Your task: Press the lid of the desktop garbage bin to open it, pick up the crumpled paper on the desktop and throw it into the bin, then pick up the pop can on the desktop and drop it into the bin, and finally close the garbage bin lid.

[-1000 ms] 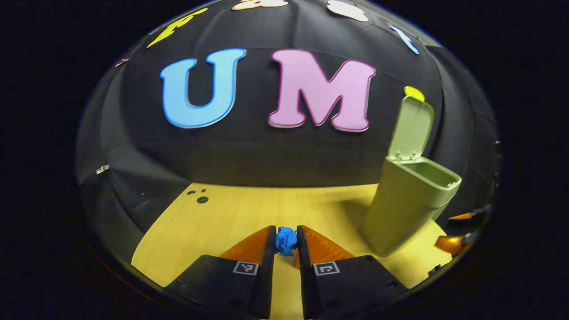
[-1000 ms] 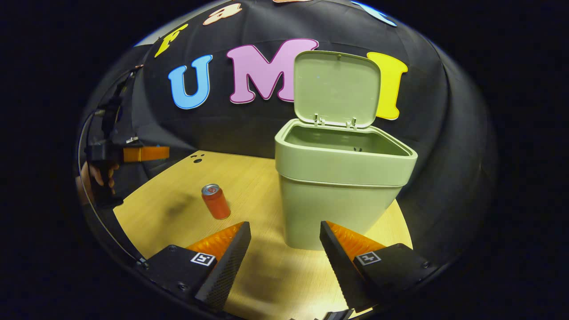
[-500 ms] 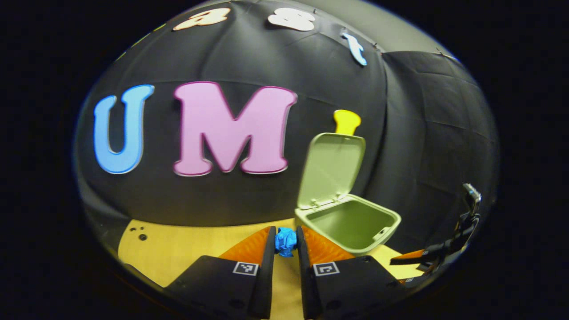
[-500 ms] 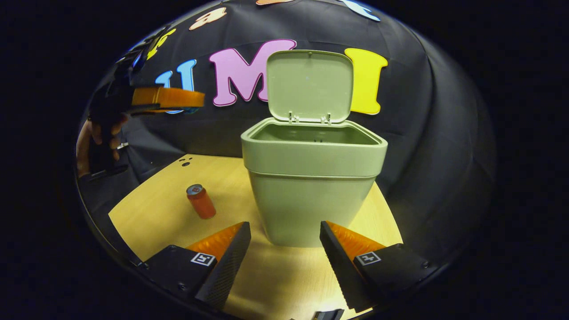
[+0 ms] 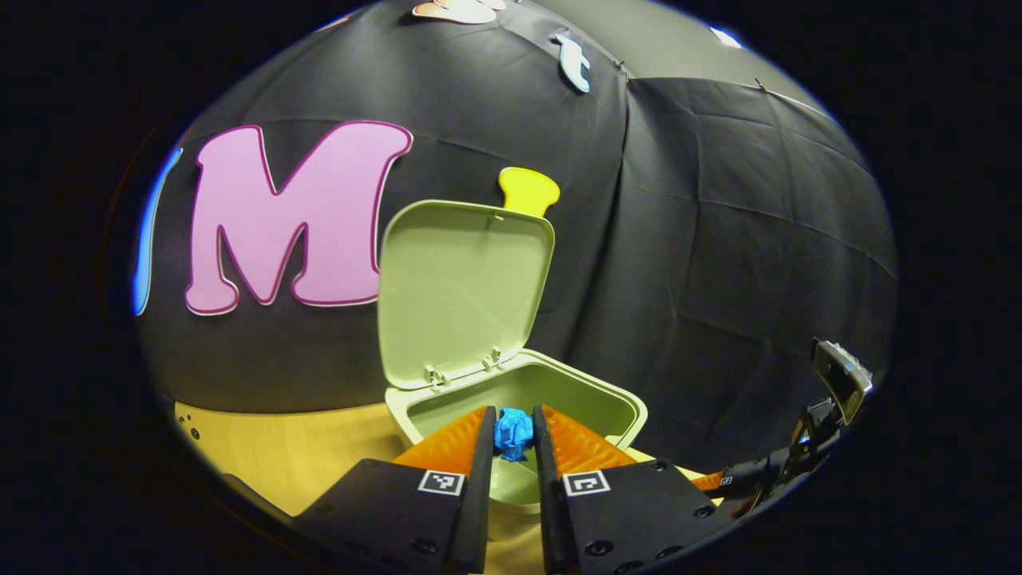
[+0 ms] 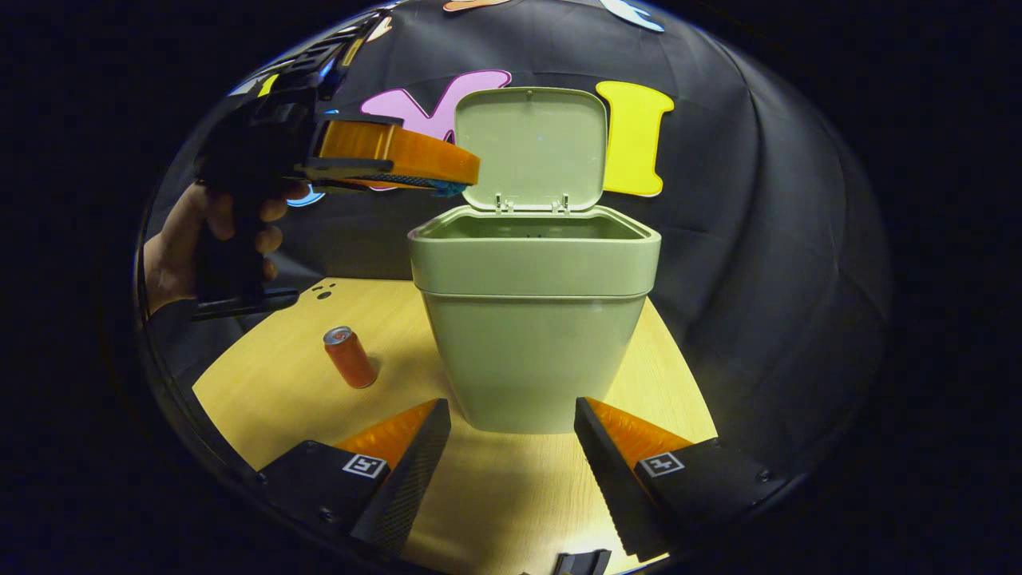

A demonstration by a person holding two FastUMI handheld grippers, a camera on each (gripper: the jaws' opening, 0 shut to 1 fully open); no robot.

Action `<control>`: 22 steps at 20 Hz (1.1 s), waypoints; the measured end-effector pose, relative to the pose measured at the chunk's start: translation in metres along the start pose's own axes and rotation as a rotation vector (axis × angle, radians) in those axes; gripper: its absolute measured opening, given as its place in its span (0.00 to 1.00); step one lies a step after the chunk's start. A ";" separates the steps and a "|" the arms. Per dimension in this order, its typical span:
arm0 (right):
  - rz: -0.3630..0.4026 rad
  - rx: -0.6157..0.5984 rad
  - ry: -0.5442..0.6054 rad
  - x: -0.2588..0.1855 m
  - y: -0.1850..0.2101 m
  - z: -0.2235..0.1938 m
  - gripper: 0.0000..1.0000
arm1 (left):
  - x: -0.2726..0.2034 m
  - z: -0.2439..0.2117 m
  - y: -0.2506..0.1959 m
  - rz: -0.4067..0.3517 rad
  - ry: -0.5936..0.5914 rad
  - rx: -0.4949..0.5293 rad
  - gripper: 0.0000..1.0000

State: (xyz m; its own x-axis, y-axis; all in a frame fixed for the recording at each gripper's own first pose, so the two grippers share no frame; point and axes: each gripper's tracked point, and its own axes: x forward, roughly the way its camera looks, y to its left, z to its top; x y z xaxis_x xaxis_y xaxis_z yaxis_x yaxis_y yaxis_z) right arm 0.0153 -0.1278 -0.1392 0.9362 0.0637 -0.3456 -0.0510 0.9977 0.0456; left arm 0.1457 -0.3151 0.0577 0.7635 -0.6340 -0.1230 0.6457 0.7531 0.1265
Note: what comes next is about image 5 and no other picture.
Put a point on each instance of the blue paper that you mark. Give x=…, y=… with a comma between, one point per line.
x=512, y=431

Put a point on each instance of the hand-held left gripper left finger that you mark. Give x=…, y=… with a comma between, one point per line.
x=479, y=495

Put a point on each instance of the black backdrop cloth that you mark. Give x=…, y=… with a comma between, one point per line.
x=718, y=239

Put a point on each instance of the wooden desktop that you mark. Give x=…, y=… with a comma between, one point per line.
x=303, y=455

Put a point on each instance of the pale green desktop garbage bin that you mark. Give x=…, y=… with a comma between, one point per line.
x=463, y=287

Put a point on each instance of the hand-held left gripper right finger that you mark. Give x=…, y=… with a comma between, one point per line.
x=547, y=495

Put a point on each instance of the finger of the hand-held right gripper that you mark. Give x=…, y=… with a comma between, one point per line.
x=754, y=477

